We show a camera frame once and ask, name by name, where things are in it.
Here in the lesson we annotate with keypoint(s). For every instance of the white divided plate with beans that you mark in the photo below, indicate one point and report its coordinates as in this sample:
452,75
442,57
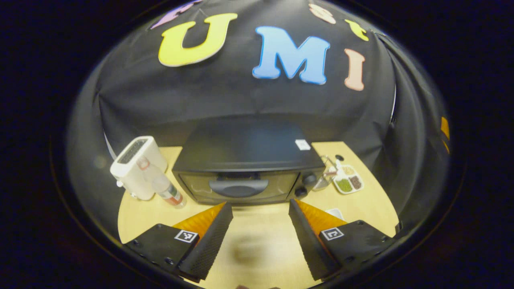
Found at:
349,182

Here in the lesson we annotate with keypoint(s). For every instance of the white rectangular tray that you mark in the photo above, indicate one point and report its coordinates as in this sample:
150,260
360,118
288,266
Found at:
335,213

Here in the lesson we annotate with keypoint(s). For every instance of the white toaster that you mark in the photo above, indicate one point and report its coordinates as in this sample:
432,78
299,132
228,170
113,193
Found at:
136,172

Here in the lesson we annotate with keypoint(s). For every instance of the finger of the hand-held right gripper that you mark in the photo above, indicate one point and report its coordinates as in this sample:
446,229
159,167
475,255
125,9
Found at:
445,127
446,147

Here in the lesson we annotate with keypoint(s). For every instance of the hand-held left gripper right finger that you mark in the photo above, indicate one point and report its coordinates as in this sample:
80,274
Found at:
307,241

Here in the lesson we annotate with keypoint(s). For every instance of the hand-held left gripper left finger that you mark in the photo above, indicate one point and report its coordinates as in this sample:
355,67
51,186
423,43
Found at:
209,245

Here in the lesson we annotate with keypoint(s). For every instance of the black backdrop cloth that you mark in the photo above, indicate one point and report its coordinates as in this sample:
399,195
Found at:
261,100

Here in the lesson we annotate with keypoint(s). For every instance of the clear bottle with red label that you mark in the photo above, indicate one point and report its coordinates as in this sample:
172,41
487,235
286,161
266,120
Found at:
166,188

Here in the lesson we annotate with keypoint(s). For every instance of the black electric oven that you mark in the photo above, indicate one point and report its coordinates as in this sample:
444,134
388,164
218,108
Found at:
249,152

